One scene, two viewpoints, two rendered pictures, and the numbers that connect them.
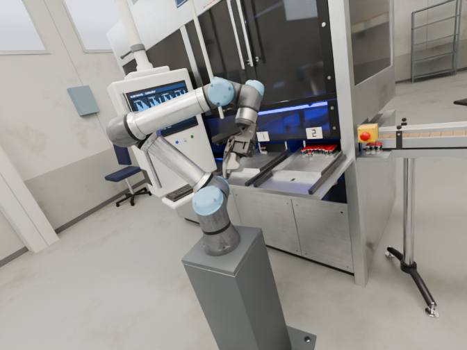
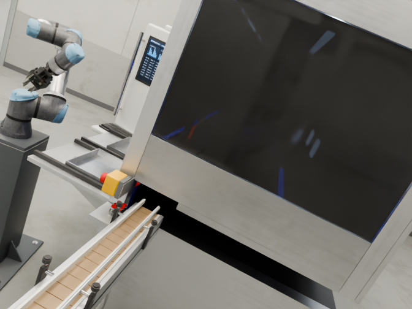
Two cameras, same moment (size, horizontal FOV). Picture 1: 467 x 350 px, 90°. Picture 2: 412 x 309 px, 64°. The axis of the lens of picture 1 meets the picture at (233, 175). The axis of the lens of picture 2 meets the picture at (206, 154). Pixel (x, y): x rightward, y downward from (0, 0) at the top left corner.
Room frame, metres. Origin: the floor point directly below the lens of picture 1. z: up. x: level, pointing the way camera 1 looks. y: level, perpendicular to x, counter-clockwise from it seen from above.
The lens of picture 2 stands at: (0.52, -1.67, 1.58)
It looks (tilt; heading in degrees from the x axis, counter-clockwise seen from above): 17 degrees down; 50
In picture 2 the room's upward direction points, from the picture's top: 24 degrees clockwise
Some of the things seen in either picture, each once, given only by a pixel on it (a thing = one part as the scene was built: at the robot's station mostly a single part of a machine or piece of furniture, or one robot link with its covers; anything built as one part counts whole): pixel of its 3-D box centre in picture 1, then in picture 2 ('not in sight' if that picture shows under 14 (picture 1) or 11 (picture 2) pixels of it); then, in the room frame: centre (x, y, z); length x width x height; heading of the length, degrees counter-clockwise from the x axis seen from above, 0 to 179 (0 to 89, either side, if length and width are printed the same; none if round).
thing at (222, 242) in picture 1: (218, 232); (17, 123); (0.80, 0.12, 0.84); 0.15 x 0.15 x 0.10
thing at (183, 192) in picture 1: (195, 185); (127, 137); (1.47, 0.27, 0.82); 0.40 x 0.14 x 0.02; 123
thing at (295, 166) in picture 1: (310, 160); (114, 173); (1.14, -0.41, 0.90); 0.34 x 0.26 x 0.04; 133
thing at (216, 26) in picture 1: (222, 63); not in sight; (1.60, -0.12, 1.50); 0.47 x 0.01 x 0.59; 43
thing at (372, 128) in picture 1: (367, 132); (116, 183); (1.04, -0.67, 0.99); 0.08 x 0.07 x 0.07; 133
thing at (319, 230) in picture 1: (263, 178); (222, 232); (2.15, -0.28, 0.44); 2.06 x 1.00 x 0.88; 43
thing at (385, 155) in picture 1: (374, 154); (113, 217); (1.05, -0.71, 0.87); 0.14 x 0.13 x 0.02; 133
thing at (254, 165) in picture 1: (258, 160); (144, 156); (1.39, -0.18, 0.90); 0.34 x 0.26 x 0.04; 133
